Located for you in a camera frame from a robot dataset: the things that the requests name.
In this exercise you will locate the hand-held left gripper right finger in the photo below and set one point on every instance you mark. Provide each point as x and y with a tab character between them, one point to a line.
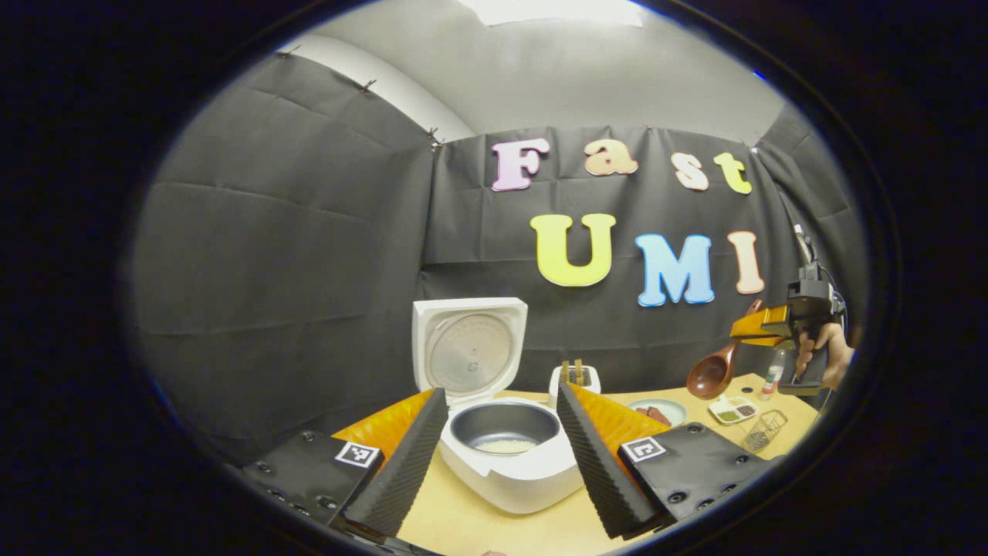
598	463

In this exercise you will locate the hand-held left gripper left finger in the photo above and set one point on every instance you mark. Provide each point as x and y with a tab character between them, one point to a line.
397	471

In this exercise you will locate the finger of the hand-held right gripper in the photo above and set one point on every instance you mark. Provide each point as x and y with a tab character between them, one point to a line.
770	313
760	333

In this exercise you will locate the brown wooden spoon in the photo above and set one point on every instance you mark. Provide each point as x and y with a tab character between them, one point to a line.
710	374

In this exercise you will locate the white rice cooker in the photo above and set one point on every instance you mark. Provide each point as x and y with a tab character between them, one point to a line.
509	483

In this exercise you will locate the clear water bottle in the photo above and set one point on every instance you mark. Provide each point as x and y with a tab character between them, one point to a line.
773	378

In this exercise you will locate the red meat slices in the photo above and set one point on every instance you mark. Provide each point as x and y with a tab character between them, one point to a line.
654	415

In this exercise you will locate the white divided bean dish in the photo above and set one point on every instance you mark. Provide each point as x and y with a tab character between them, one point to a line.
733	411

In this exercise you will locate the white toaster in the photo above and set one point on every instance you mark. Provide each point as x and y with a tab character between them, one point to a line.
552	386

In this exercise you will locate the pale green plate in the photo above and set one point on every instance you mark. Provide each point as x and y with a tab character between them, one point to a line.
675	409

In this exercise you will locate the black backdrop cloth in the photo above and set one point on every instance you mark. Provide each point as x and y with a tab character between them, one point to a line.
293	255

